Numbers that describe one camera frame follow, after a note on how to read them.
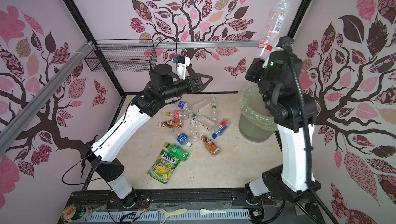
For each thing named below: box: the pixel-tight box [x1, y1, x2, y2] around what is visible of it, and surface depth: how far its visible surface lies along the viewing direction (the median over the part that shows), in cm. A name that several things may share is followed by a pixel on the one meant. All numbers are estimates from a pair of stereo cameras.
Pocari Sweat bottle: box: [177, 133, 193, 148], surface depth 91 cm
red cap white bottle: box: [257, 0, 292, 60], surface depth 47 cm
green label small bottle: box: [210, 98, 218, 122], surface depth 109 cm
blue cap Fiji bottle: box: [211, 118, 230, 140], surface depth 97 cm
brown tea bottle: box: [199, 133, 221, 157], surface depth 89 cm
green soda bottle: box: [163, 142, 190, 162], surface depth 87 cm
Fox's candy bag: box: [146, 149, 180, 185], surface depth 83 cm
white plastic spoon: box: [199, 208, 227, 216], surface depth 71 cm
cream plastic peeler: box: [157, 208, 188, 224], surface depth 71 cm
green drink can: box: [60, 203, 87, 222], surface depth 63 cm
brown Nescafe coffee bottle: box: [158, 118, 184, 128], surface depth 99 cm
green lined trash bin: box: [237, 84, 278, 143], surface depth 82 cm
